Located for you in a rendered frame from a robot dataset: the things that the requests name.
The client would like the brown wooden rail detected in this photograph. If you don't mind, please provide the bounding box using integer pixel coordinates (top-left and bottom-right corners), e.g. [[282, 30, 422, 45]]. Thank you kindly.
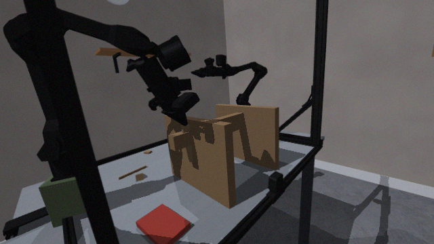
[[168, 113, 244, 151]]

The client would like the tan wooden wedge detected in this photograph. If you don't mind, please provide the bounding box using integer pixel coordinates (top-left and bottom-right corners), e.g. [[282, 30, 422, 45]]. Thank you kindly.
[[181, 124, 193, 159]]

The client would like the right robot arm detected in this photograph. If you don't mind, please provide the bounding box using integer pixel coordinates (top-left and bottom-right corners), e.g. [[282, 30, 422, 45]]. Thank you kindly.
[[204, 55, 267, 106]]

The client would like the tan wooden board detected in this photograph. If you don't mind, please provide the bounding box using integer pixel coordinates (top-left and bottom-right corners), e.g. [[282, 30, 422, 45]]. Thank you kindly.
[[215, 104, 279, 170], [164, 115, 236, 209]]

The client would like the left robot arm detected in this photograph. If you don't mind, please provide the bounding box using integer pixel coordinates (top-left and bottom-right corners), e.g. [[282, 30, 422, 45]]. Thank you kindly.
[[3, 8, 192, 182]]

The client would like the red flat block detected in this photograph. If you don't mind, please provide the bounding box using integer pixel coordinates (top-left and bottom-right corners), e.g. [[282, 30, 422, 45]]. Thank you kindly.
[[136, 204, 191, 244]]

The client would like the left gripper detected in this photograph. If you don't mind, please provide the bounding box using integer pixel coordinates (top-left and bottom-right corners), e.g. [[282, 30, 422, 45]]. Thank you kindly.
[[147, 75, 199, 126]]

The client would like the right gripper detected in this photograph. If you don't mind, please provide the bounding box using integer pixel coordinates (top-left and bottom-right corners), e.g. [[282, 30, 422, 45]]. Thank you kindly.
[[191, 65, 218, 78]]

